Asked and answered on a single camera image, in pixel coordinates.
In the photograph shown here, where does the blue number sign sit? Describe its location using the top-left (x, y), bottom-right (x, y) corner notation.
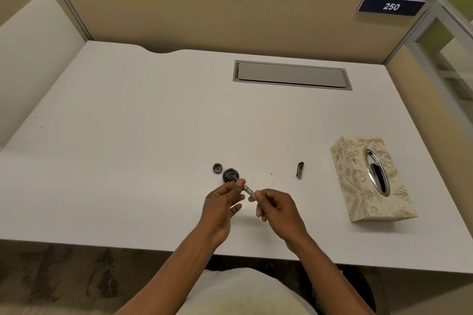
top-left (357, 0), bottom-right (427, 17)

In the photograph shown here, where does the person's white clothing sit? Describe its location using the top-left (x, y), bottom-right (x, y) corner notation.
top-left (177, 268), bottom-right (319, 315)

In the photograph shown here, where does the person's left forearm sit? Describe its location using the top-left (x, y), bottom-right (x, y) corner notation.
top-left (114, 232), bottom-right (222, 315)

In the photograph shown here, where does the person's right forearm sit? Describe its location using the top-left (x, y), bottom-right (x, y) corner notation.
top-left (285, 234), bottom-right (378, 315)

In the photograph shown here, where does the grey desk cable cover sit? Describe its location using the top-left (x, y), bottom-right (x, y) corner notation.
top-left (233, 60), bottom-right (353, 91)

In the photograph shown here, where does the beige desk partition panel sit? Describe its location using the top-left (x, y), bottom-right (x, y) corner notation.
top-left (48, 0), bottom-right (438, 65)

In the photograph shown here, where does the person's left hand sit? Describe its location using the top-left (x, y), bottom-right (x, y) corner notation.
top-left (201, 180), bottom-right (247, 250)

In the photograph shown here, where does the glass side partition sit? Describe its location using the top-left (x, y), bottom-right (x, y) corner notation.
top-left (406, 0), bottom-right (473, 131)

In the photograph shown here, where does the person's right hand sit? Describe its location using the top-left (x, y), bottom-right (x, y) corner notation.
top-left (248, 189), bottom-right (310, 253)

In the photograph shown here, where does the floral cream tissue box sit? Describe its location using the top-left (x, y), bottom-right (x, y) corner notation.
top-left (330, 136), bottom-right (418, 223)

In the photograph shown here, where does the black round pen part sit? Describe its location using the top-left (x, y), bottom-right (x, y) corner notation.
top-left (222, 168), bottom-right (241, 184)

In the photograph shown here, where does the white curved side divider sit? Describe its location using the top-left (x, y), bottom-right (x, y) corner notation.
top-left (0, 0), bottom-right (87, 150)

